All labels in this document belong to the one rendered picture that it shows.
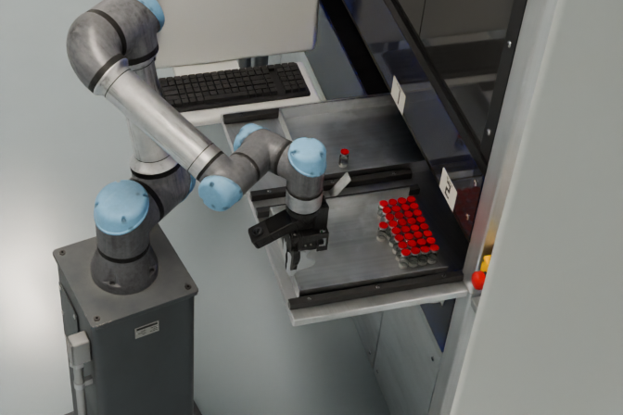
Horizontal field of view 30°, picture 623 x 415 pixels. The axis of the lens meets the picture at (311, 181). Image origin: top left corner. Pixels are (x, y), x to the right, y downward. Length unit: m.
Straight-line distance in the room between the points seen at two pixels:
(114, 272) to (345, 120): 0.74
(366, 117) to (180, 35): 0.56
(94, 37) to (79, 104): 2.08
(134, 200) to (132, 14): 0.41
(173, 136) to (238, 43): 0.99
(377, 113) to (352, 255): 0.51
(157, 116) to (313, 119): 0.77
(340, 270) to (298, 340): 1.02
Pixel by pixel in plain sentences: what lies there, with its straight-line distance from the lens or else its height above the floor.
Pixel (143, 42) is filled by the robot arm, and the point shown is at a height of 1.35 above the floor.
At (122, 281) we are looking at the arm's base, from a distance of 2.62.
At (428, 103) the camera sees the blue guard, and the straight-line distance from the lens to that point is 2.66.
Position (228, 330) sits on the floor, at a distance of 3.60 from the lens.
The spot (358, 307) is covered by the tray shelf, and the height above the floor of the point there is 0.88.
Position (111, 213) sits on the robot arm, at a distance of 2.51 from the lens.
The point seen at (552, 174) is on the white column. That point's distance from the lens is 0.26.
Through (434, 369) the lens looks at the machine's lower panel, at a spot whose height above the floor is 0.52.
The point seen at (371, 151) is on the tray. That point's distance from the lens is 2.88.
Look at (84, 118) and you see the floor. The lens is 4.32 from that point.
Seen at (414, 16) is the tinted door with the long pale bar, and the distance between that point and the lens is 2.71.
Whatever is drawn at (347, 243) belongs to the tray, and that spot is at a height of 0.88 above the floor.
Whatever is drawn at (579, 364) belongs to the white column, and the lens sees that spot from 0.26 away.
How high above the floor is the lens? 2.78
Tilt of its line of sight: 43 degrees down
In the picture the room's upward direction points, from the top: 6 degrees clockwise
